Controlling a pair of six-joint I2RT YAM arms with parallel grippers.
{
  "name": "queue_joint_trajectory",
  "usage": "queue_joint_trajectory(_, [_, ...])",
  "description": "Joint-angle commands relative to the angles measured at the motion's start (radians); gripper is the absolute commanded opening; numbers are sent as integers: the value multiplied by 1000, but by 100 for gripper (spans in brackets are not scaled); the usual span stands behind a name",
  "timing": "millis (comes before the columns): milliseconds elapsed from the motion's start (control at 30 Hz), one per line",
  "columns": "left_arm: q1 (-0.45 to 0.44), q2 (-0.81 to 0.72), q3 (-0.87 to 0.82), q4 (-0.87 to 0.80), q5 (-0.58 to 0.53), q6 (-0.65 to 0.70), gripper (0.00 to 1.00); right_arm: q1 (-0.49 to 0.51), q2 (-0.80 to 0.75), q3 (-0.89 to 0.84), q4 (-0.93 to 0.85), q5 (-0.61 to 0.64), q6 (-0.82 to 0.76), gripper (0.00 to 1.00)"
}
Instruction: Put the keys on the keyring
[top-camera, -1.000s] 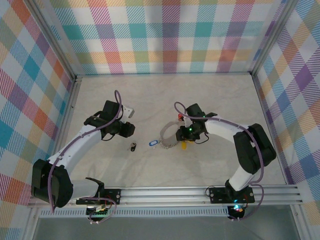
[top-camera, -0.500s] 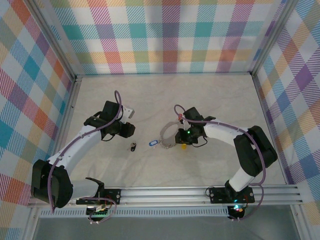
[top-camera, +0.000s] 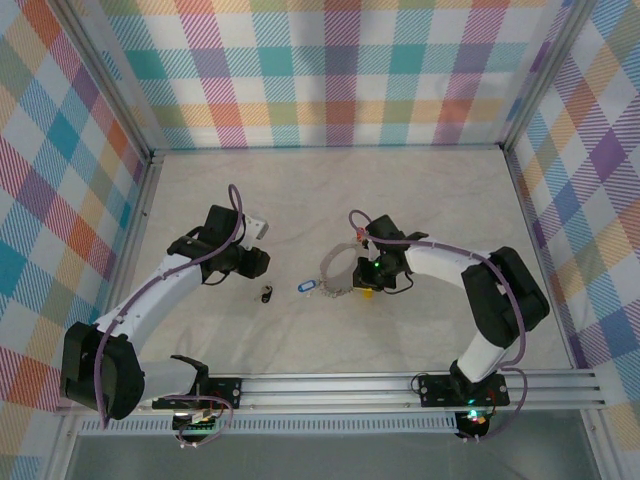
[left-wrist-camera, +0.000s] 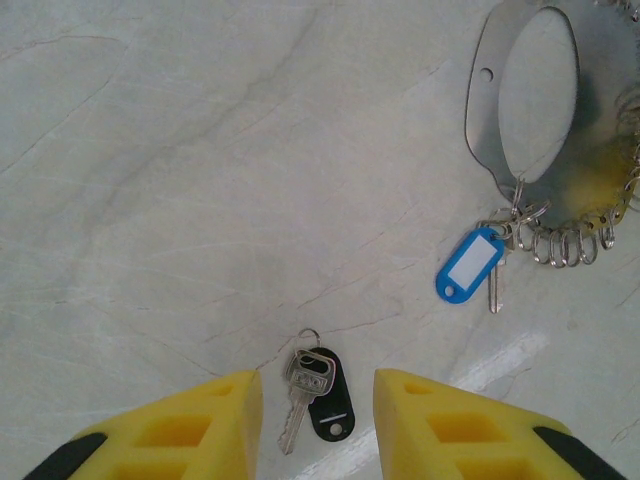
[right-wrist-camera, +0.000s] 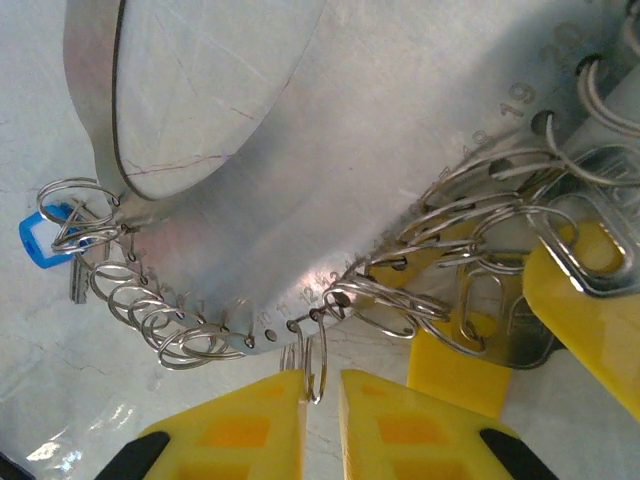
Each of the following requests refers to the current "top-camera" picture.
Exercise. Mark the black key tag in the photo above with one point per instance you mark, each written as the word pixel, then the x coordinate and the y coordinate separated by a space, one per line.
pixel 266 296

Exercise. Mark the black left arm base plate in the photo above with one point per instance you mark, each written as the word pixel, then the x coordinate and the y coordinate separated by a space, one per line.
pixel 230 390

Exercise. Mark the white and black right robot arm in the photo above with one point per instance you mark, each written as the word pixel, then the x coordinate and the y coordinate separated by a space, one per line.
pixel 435 262

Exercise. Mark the aluminium back frame rail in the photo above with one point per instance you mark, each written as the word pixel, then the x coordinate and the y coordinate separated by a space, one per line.
pixel 325 148

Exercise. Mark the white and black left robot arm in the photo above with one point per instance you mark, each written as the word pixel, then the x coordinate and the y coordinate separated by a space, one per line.
pixel 150 292

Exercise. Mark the aluminium side frame rail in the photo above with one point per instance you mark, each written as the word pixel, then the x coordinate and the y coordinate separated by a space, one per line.
pixel 140 220
pixel 563 310

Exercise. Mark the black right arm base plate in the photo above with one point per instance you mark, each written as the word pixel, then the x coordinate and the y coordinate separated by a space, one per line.
pixel 435 390

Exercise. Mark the bunch of steel split rings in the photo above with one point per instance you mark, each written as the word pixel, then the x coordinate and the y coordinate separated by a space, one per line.
pixel 332 294

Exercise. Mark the aluminium corner post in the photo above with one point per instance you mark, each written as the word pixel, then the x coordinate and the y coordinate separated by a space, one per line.
pixel 111 80
pixel 544 75

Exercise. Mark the large silver keyring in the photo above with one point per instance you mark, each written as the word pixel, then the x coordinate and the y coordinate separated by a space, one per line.
pixel 325 266

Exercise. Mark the blue key tag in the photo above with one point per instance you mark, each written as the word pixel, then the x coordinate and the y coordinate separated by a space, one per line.
pixel 305 286

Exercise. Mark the aluminium mounting rail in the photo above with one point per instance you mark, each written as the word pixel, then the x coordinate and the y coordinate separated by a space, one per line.
pixel 325 392

